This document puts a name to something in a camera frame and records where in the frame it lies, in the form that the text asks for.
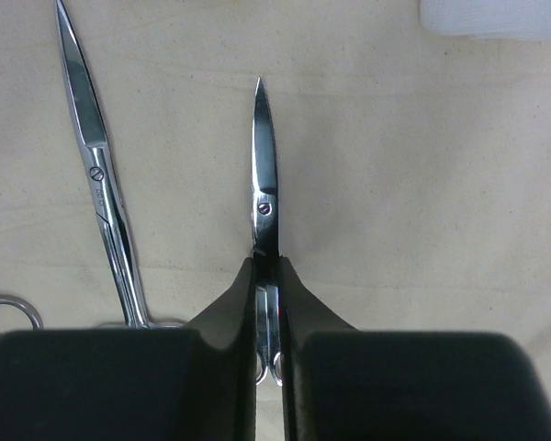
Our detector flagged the middle white gauze pad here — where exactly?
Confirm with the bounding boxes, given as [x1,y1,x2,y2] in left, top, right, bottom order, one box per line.
[420,0,551,41]

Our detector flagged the left steel scissors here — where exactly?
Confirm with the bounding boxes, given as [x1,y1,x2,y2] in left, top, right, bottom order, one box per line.
[0,293,43,335]

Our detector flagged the middle long steel scissors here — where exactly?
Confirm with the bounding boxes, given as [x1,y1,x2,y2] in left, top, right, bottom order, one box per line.
[54,1,184,329]

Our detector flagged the small steel scissors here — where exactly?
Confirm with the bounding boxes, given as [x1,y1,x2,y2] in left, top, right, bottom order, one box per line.
[251,78,283,386]

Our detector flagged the beige cloth drape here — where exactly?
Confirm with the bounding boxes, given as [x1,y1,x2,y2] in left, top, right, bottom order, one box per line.
[0,0,551,441]

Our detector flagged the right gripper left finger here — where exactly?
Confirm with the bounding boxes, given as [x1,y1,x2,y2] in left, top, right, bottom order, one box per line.
[0,259,256,440]

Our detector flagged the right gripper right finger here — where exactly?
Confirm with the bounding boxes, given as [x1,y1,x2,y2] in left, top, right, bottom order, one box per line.
[277,258,551,440]

